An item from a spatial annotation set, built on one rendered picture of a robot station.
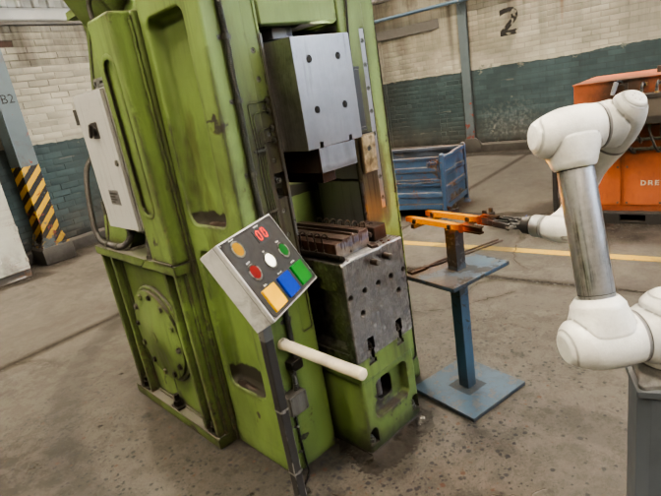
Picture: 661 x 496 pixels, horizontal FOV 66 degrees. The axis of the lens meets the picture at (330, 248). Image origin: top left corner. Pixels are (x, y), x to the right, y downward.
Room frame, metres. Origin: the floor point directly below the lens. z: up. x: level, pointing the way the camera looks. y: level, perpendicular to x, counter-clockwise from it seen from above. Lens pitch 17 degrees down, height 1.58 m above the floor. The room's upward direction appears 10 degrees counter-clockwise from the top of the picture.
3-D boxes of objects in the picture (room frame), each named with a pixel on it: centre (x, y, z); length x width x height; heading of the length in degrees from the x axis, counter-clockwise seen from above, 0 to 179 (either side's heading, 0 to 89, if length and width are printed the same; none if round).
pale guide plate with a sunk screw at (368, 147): (2.32, -0.24, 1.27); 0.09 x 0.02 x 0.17; 132
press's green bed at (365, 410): (2.21, 0.01, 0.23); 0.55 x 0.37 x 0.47; 42
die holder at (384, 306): (2.21, 0.01, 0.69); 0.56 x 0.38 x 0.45; 42
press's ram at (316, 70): (2.20, 0.02, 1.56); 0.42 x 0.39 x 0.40; 42
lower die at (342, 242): (2.17, 0.05, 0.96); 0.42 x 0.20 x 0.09; 42
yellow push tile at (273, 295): (1.43, 0.19, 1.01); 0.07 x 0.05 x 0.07; 157
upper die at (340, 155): (2.17, 0.05, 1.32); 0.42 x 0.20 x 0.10; 42
